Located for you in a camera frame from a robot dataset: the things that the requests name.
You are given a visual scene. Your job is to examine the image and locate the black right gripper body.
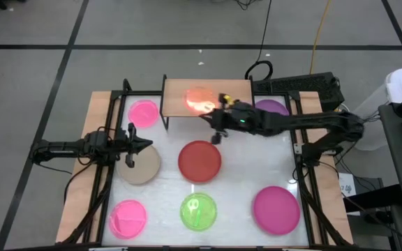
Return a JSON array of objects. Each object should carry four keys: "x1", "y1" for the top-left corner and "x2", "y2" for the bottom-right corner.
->
[{"x1": 210, "y1": 93, "x2": 260, "y2": 144}]

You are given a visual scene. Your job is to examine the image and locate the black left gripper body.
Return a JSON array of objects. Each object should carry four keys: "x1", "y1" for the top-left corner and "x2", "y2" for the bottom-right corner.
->
[{"x1": 115, "y1": 122, "x2": 136, "y2": 168}]

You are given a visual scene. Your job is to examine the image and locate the small orange translucent plate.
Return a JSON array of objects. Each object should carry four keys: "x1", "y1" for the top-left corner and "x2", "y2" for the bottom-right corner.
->
[{"x1": 182, "y1": 86, "x2": 222, "y2": 115}]

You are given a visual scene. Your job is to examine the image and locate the large beige plate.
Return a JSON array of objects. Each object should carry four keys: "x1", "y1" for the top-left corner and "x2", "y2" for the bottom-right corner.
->
[{"x1": 116, "y1": 144, "x2": 162, "y2": 185}]

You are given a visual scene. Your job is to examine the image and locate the small pink translucent plate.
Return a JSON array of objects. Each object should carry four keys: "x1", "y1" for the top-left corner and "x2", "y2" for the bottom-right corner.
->
[
  {"x1": 127, "y1": 99, "x2": 160, "y2": 129},
  {"x1": 108, "y1": 199, "x2": 149, "y2": 241}
]

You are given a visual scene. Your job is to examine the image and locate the large purple plate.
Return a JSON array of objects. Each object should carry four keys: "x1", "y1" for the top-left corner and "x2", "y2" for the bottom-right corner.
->
[{"x1": 255, "y1": 98, "x2": 290, "y2": 116}]

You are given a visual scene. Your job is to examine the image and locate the large red plate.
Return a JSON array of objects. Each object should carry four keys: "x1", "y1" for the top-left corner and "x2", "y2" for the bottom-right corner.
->
[{"x1": 177, "y1": 139, "x2": 223, "y2": 184}]

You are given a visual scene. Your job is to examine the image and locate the small green translucent plate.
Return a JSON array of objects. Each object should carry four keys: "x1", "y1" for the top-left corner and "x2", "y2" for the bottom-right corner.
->
[{"x1": 179, "y1": 192, "x2": 218, "y2": 232}]

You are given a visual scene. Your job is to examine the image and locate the large magenta plate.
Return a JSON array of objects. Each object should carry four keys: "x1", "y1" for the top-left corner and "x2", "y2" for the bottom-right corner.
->
[{"x1": 252, "y1": 185, "x2": 302, "y2": 236}]

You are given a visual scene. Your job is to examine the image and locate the wooden shelf with black legs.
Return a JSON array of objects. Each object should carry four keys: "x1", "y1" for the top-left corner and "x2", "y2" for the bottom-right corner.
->
[{"x1": 159, "y1": 74, "x2": 257, "y2": 132}]

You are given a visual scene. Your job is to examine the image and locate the white glossy table sheet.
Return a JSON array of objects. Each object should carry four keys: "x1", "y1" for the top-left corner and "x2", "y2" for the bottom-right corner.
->
[{"x1": 101, "y1": 94, "x2": 310, "y2": 247}]

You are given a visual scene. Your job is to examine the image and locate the white paper sheet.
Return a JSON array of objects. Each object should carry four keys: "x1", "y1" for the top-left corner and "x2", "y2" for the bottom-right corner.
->
[{"x1": 338, "y1": 172, "x2": 357, "y2": 197}]

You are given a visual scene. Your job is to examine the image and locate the black floor box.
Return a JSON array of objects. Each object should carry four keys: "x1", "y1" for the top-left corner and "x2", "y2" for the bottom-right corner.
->
[{"x1": 342, "y1": 176, "x2": 402, "y2": 214}]

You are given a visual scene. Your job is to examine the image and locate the black aluminium table frame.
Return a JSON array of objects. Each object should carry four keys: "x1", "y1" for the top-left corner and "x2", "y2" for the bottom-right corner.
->
[{"x1": 56, "y1": 78, "x2": 355, "y2": 251}]

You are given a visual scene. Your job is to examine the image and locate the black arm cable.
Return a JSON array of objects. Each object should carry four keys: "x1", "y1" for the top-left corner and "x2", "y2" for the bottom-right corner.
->
[{"x1": 63, "y1": 158, "x2": 96, "y2": 205}]

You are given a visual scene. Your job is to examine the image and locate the black floor cable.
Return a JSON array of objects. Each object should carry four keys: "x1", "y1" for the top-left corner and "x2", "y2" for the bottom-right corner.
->
[{"x1": 244, "y1": 0, "x2": 274, "y2": 82}]

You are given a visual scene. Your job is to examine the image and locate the yellow floor cable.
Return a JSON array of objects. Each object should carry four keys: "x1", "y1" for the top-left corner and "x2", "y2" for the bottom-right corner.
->
[{"x1": 308, "y1": 0, "x2": 334, "y2": 75}]

